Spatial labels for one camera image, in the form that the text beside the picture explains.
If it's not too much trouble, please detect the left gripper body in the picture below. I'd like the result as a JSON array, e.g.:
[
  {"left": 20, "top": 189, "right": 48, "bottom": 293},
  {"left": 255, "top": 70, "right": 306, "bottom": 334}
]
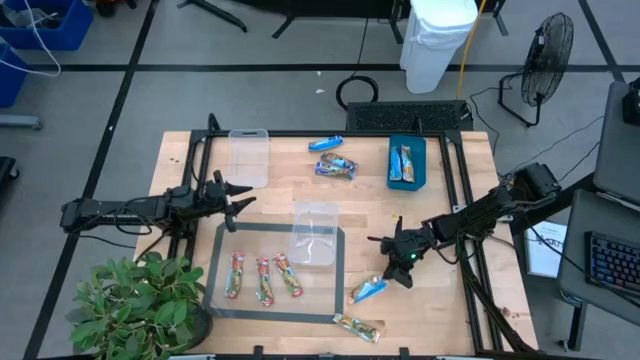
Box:
[{"left": 197, "top": 169, "right": 237, "bottom": 234}]

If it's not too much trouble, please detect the white paper sign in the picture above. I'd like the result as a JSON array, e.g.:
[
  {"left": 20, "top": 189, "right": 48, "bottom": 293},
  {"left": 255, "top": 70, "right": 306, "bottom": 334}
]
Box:
[{"left": 524, "top": 220, "right": 569, "bottom": 279}]

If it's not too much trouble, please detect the coiled black cable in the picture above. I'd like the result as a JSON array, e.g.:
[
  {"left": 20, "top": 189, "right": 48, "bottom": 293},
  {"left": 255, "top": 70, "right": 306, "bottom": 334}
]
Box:
[{"left": 335, "top": 17, "right": 380, "bottom": 111}]

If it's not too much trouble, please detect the black partition panel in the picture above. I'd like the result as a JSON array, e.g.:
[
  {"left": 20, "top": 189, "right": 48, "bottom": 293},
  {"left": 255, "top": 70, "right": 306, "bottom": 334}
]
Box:
[{"left": 177, "top": 0, "right": 509, "bottom": 44}]

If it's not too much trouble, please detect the black keyboard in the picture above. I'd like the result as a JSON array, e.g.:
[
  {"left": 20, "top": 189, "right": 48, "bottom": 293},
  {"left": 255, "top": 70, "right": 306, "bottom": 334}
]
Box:
[{"left": 583, "top": 230, "right": 640, "bottom": 300}]

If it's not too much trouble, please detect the black cable bundle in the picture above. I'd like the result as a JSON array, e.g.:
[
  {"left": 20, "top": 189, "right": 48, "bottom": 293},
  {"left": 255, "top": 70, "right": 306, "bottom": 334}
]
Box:
[{"left": 452, "top": 234, "right": 539, "bottom": 354}]

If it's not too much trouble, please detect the black vented case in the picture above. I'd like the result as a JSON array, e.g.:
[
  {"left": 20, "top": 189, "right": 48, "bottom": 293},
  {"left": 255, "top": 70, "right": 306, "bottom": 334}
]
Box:
[{"left": 345, "top": 99, "right": 475, "bottom": 134}]

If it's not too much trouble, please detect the dark blue granola bar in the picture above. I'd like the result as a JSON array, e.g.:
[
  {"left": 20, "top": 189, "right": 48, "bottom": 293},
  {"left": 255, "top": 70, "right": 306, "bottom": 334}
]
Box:
[
  {"left": 313, "top": 161, "right": 357, "bottom": 182},
  {"left": 319, "top": 151, "right": 360, "bottom": 172},
  {"left": 307, "top": 134, "right": 345, "bottom": 153}
]

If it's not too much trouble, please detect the black aluminium table frame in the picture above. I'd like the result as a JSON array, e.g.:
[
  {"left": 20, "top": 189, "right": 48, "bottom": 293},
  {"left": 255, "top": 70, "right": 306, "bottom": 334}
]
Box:
[{"left": 168, "top": 112, "right": 504, "bottom": 354}]

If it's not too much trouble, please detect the yellow cable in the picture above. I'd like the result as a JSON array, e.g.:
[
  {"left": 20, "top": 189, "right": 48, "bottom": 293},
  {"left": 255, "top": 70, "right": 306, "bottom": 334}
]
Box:
[{"left": 456, "top": 0, "right": 490, "bottom": 100}]

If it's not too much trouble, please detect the black floor fan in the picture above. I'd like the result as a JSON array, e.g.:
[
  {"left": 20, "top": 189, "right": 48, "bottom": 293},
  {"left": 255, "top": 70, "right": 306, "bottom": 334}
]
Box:
[{"left": 497, "top": 11, "right": 575, "bottom": 128}]

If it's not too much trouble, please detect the grey metal bar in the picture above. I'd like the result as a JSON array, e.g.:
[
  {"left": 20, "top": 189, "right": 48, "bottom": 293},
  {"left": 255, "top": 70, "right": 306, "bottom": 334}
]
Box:
[{"left": 0, "top": 114, "right": 44, "bottom": 130}]

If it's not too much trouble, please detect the blue storage bin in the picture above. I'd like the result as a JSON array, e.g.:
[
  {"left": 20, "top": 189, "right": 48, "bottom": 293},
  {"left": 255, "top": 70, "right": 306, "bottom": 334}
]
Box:
[
  {"left": 0, "top": 42, "right": 31, "bottom": 109},
  {"left": 0, "top": 0, "right": 95, "bottom": 52}
]

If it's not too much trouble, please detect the clear plastic bin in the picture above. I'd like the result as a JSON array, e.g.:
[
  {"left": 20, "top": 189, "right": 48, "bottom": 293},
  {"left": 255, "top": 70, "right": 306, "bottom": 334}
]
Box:
[
  {"left": 288, "top": 200, "right": 341, "bottom": 267},
  {"left": 227, "top": 128, "right": 271, "bottom": 189}
]

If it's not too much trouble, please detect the white trash can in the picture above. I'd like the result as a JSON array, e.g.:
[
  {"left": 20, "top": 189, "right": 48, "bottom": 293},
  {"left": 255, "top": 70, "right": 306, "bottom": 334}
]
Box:
[{"left": 398, "top": 0, "right": 480, "bottom": 95}]

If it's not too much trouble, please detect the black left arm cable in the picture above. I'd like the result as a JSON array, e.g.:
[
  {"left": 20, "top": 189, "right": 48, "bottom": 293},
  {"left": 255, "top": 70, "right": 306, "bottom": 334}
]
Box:
[{"left": 112, "top": 195, "right": 169, "bottom": 237}]

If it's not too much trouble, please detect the white cable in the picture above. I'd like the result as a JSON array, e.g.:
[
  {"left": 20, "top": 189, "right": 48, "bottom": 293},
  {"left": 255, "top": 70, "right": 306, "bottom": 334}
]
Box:
[{"left": 0, "top": 0, "right": 62, "bottom": 78}]

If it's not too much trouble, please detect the dark grey desk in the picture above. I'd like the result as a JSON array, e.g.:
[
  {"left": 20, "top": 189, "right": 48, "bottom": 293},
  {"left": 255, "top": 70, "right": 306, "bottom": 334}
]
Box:
[{"left": 557, "top": 188, "right": 640, "bottom": 351}]

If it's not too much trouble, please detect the teal plastic bin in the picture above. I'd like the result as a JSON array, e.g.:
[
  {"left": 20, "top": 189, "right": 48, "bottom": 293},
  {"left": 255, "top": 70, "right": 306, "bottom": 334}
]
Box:
[{"left": 386, "top": 133, "right": 428, "bottom": 192}]

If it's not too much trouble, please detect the potted green plant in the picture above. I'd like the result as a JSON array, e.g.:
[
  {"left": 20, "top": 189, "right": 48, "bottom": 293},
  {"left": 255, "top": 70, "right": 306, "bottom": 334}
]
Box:
[{"left": 64, "top": 251, "right": 215, "bottom": 360}]

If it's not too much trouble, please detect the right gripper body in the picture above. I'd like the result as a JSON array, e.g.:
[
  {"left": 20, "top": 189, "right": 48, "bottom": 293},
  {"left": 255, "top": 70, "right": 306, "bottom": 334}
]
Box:
[{"left": 382, "top": 215, "right": 437, "bottom": 269}]

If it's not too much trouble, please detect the red granola bar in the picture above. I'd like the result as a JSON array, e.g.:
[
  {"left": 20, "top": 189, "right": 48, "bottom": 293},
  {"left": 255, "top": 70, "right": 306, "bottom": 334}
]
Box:
[
  {"left": 224, "top": 251, "right": 247, "bottom": 300},
  {"left": 255, "top": 256, "right": 276, "bottom": 308},
  {"left": 272, "top": 252, "right": 305, "bottom": 299}
]

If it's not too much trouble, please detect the black desk device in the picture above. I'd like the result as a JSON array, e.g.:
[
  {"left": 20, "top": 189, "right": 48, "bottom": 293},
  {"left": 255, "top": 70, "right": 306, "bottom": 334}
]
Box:
[{"left": 622, "top": 77, "right": 640, "bottom": 127}]

